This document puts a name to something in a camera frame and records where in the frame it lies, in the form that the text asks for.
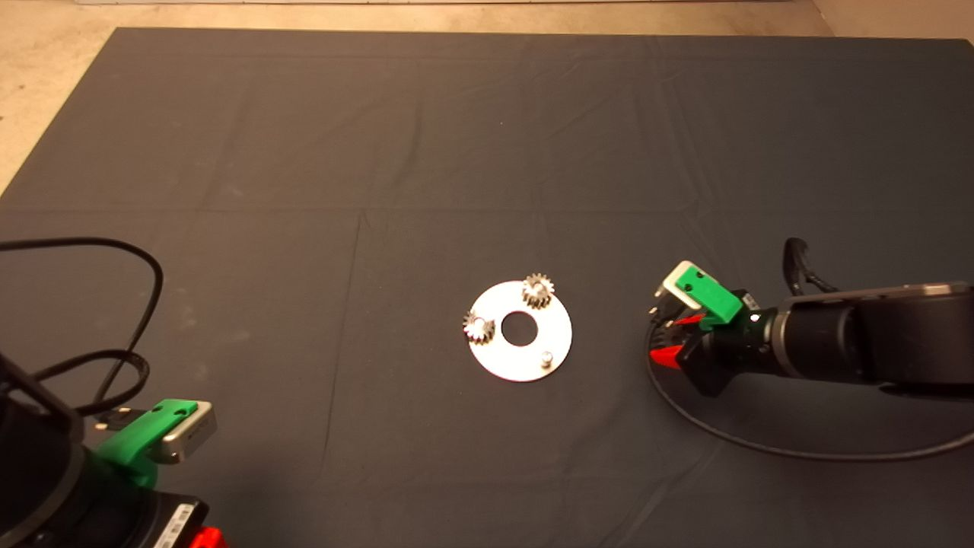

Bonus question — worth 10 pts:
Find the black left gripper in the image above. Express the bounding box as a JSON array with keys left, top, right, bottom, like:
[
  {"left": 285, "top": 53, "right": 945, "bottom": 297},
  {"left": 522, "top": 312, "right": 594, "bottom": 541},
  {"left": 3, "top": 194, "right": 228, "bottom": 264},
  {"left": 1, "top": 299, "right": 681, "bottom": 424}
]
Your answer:
[{"left": 133, "top": 495, "right": 227, "bottom": 548}]

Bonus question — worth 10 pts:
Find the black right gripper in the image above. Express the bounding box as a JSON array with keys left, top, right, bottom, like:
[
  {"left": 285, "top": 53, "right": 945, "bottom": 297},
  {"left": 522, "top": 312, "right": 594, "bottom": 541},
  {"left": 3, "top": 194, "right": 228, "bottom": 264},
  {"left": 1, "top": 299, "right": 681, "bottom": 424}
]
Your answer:
[{"left": 649, "top": 289, "right": 778, "bottom": 399}]

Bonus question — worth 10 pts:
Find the round metal carrier plate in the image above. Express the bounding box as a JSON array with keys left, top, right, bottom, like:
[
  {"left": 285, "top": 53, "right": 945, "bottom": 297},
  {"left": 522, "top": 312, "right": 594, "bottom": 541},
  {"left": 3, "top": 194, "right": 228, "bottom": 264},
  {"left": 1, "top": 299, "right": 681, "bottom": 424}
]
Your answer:
[{"left": 468, "top": 280, "right": 573, "bottom": 383}]

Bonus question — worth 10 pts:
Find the dark grey table cloth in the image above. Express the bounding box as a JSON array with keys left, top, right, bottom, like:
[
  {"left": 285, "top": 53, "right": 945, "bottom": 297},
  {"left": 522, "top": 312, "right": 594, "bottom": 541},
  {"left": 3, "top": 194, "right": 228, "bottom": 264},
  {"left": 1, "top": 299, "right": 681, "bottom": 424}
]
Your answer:
[{"left": 0, "top": 27, "right": 974, "bottom": 548}]

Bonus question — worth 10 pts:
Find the green right camera mount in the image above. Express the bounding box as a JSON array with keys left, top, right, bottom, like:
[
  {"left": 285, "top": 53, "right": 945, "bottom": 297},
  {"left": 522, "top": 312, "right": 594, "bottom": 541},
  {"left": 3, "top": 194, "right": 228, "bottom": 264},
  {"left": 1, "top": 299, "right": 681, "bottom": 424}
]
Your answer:
[{"left": 675, "top": 263, "right": 743, "bottom": 330}]

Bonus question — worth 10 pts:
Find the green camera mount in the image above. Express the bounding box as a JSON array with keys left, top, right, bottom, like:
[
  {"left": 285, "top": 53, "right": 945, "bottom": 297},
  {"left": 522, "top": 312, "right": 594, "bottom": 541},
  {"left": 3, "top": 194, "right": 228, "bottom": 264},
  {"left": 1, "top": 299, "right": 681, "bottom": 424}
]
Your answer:
[
  {"left": 675, "top": 263, "right": 743, "bottom": 330},
  {"left": 97, "top": 399, "right": 200, "bottom": 488}
]

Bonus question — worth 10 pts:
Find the silver right camera box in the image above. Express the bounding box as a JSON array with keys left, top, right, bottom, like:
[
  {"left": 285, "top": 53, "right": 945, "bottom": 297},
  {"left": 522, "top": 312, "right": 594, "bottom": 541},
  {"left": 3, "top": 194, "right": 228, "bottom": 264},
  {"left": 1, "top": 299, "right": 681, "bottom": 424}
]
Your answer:
[{"left": 662, "top": 262, "right": 705, "bottom": 310}]

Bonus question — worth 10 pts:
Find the silver camera box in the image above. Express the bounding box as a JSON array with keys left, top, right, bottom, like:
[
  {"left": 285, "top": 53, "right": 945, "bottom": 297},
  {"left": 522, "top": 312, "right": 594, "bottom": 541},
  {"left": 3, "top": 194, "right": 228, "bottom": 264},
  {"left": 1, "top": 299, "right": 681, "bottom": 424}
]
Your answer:
[
  {"left": 156, "top": 401, "right": 218, "bottom": 465},
  {"left": 662, "top": 262, "right": 705, "bottom": 310}
]

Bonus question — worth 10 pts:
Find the silver left camera box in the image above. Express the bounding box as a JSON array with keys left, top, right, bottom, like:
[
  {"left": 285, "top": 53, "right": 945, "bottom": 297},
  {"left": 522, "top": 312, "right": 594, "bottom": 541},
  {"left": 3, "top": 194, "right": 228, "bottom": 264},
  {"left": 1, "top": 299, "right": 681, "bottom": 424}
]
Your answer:
[{"left": 156, "top": 401, "right": 218, "bottom": 465}]

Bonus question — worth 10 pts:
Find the green left camera mount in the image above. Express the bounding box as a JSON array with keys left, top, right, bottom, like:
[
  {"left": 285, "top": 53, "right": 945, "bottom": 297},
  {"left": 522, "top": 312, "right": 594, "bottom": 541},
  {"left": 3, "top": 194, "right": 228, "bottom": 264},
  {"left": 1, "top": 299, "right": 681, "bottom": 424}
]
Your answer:
[{"left": 97, "top": 399, "right": 200, "bottom": 488}]

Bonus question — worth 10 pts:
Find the black left camera cable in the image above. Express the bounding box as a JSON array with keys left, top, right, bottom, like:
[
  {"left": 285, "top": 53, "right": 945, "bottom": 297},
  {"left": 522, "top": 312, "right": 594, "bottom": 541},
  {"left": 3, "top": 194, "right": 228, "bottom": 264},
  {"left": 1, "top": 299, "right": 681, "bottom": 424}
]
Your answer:
[{"left": 0, "top": 237, "right": 164, "bottom": 412}]

